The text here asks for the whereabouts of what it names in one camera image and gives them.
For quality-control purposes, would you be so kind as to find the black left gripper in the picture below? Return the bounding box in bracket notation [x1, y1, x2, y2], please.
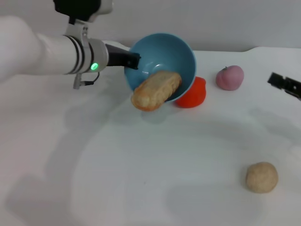
[104, 43, 142, 70]

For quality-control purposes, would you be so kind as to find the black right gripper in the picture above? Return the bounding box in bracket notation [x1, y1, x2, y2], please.
[267, 72, 301, 102]

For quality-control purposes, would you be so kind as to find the blue bowl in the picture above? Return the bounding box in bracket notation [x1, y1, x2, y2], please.
[123, 32, 197, 102]

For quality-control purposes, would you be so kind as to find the long toasted bread loaf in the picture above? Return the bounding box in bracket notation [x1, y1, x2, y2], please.
[130, 70, 182, 112]

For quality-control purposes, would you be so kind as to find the round beige bread bun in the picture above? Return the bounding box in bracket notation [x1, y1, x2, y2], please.
[245, 161, 279, 194]

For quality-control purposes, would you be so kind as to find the pink peach toy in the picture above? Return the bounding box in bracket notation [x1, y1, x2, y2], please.
[215, 65, 245, 91]

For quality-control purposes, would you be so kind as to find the red tomato toy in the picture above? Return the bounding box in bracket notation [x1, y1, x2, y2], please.
[174, 76, 207, 109]

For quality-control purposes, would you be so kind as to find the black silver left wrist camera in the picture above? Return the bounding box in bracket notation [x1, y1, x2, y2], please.
[52, 0, 114, 24]

